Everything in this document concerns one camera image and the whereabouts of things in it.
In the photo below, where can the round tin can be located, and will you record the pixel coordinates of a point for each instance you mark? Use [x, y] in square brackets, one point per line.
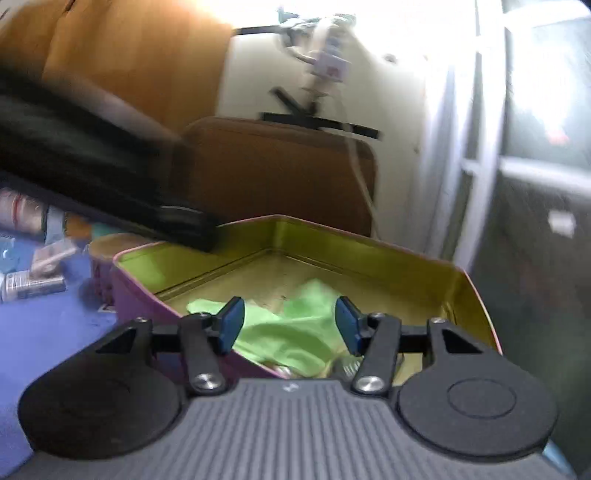
[102, 251]

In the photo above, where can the green soft cloth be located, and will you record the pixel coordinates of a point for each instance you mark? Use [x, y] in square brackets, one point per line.
[302, 336]

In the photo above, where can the pink macaron biscuit tin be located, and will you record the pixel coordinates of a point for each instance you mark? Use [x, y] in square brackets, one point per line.
[267, 258]

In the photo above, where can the brown woven chair back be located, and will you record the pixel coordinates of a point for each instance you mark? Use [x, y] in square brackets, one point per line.
[239, 169]

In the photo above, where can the white power strip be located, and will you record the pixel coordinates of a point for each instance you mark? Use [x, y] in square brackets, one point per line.
[320, 44]

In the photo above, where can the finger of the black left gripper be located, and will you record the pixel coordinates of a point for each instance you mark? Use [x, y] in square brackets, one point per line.
[87, 152]

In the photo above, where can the blue table cloth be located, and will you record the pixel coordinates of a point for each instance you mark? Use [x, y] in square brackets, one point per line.
[38, 334]

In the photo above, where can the small printed packets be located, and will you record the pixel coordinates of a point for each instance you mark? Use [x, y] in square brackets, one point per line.
[44, 275]

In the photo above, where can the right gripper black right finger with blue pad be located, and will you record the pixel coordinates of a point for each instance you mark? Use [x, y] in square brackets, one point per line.
[379, 339]

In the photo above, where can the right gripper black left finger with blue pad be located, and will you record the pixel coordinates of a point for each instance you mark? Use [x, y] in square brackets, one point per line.
[200, 339]

